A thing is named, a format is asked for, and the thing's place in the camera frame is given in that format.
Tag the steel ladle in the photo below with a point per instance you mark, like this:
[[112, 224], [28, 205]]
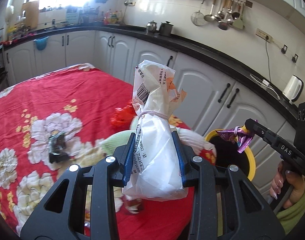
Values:
[[210, 17]]

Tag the yellow rim trash bin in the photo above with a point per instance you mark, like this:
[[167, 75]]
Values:
[[227, 154]]

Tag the green spatula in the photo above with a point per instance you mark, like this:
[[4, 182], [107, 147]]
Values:
[[238, 22]]

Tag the steel teapot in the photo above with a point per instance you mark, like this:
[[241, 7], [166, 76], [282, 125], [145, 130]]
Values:
[[151, 27]]

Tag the purple foil candy wrapper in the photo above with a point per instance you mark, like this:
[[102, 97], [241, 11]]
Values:
[[240, 136]]

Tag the red plastic bag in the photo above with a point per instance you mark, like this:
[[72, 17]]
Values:
[[122, 116]]

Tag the white plastic bag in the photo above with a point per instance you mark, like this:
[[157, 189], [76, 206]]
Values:
[[155, 172]]

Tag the blue hanging basket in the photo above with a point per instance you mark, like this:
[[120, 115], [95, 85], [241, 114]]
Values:
[[41, 43]]

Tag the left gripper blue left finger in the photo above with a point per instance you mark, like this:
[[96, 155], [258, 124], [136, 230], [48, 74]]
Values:
[[126, 161]]

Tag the dark metal pot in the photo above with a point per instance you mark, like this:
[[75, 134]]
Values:
[[165, 29]]

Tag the red floral tablecloth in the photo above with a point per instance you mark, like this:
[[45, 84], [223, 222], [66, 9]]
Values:
[[79, 102]]

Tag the wall power strip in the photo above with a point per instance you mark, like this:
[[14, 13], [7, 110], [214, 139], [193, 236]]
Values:
[[260, 33]]

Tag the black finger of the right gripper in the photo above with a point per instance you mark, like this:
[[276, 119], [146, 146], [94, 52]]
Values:
[[272, 139]]

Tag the wire mesh skimmer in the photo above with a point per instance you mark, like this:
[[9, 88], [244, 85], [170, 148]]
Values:
[[197, 18]]

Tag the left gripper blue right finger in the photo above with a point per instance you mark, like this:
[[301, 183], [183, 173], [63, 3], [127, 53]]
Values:
[[183, 163]]

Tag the white electric kettle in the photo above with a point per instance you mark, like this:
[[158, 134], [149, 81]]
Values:
[[293, 89]]

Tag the dark green snack packet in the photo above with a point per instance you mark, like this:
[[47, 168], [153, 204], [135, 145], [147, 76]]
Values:
[[57, 148]]

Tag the wooden cutting board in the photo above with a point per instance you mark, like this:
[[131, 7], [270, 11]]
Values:
[[31, 11]]

